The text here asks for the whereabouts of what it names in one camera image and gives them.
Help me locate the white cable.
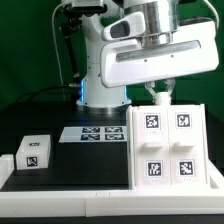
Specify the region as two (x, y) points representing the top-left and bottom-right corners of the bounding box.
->
(51, 1), (73, 101)

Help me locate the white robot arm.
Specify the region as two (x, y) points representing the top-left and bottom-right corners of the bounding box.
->
(61, 0), (220, 111)

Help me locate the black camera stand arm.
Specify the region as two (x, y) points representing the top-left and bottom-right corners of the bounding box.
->
(60, 5), (82, 84)

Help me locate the black cable on table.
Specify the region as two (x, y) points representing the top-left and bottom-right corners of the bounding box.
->
(15, 84), (83, 104)

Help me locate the small white box part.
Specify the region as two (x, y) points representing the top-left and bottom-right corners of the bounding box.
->
(16, 135), (51, 170)

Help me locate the white cabinet body box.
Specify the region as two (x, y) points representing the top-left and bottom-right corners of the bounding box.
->
(126, 92), (210, 190)

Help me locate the white door panel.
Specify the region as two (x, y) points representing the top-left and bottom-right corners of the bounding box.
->
(133, 106), (171, 188)

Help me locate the white U-shaped frame fence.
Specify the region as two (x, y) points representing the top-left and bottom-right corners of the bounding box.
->
(0, 154), (224, 218)

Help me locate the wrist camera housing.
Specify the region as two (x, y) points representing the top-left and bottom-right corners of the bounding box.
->
(101, 12), (146, 41)

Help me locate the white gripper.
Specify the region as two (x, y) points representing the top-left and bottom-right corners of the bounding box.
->
(100, 20), (219, 98)

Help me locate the white marker base plate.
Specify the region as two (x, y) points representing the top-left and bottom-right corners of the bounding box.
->
(59, 126), (127, 143)

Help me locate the small white door part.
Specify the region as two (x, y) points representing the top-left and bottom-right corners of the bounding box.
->
(168, 105), (208, 186)

